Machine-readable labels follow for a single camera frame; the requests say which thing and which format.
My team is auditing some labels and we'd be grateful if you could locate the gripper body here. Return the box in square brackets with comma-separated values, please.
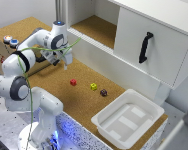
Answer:
[52, 45, 74, 67]

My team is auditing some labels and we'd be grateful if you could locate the pink block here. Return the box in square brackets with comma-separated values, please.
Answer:
[69, 78, 78, 87]

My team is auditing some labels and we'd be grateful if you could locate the yellow block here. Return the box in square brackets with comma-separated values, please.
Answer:
[89, 82, 98, 92]

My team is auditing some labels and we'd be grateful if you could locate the purple block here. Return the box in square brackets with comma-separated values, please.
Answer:
[99, 88, 109, 98]

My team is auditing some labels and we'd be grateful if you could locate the white cabinet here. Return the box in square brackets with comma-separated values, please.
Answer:
[55, 0, 188, 108]

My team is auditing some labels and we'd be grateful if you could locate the blue button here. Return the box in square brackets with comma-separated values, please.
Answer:
[9, 38, 20, 48]

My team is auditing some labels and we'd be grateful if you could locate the wooden drawer box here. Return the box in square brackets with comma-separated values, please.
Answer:
[0, 16, 59, 77]

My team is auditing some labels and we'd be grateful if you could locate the red button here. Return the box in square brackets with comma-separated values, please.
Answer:
[2, 34, 13, 44]

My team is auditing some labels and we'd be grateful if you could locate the white plastic box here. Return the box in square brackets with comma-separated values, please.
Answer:
[90, 88, 166, 150]

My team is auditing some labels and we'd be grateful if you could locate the white sliding door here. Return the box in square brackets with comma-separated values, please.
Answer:
[112, 6, 188, 90]

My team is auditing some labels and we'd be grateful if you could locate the green cable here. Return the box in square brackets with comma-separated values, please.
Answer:
[16, 37, 83, 145]

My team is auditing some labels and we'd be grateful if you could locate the black door handle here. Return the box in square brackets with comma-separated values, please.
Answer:
[138, 31, 154, 65]

